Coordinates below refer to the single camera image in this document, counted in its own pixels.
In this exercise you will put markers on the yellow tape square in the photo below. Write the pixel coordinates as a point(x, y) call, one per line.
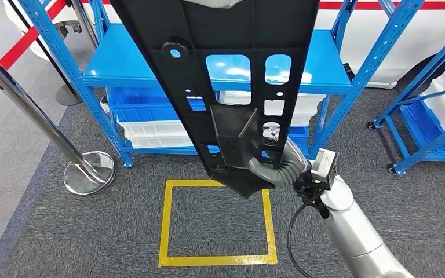
point(165, 230)

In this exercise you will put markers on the blue metal shelf rack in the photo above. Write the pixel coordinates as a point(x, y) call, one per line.
point(426, 147)
point(122, 61)

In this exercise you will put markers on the chrome stanchion post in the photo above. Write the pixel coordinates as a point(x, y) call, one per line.
point(34, 111)

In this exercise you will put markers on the long black plastic panel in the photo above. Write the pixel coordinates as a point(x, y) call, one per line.
point(161, 23)

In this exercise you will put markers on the red barrier belt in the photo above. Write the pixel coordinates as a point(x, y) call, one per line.
point(23, 44)
point(364, 5)

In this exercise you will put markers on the white car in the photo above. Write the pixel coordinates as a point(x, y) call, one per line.
point(399, 42)

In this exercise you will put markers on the blue plastic bin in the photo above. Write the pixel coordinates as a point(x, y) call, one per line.
point(138, 107)
point(418, 122)
point(299, 135)

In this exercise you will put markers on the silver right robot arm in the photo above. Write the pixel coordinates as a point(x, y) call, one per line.
point(353, 230)

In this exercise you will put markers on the thin black stanchion post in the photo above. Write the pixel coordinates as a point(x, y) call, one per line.
point(69, 98)

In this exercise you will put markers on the black caster wheel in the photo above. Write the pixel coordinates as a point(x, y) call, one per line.
point(391, 168)
point(371, 126)

